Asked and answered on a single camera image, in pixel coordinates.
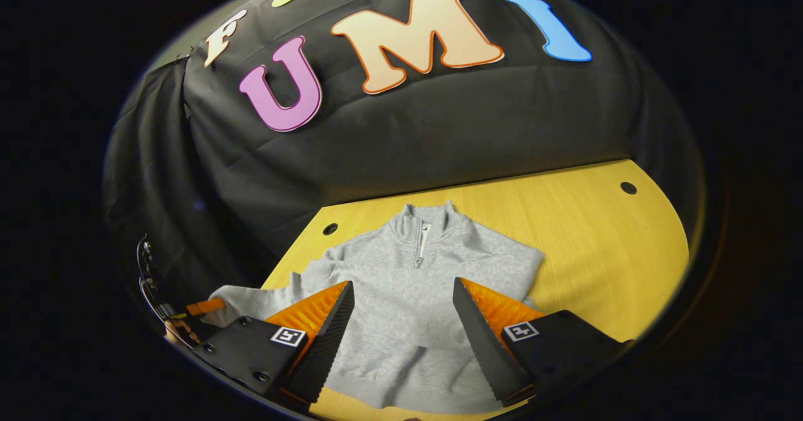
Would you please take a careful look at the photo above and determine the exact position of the grey zip-neck sweatshirt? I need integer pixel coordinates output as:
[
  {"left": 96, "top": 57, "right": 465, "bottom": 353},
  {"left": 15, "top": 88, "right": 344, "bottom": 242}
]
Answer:
[{"left": 210, "top": 200, "right": 545, "bottom": 415}]

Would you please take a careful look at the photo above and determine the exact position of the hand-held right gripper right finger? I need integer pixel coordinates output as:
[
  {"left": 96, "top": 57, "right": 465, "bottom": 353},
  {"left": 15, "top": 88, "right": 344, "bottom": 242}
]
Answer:
[{"left": 452, "top": 277, "right": 635, "bottom": 407}]

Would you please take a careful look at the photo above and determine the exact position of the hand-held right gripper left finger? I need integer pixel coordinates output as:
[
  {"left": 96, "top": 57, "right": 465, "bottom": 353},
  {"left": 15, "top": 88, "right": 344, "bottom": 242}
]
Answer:
[{"left": 194, "top": 280, "right": 356, "bottom": 409}]

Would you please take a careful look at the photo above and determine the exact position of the black backdrop cloth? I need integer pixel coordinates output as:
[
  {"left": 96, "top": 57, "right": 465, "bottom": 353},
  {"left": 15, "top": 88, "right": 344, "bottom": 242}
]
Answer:
[{"left": 104, "top": 0, "right": 707, "bottom": 324}]

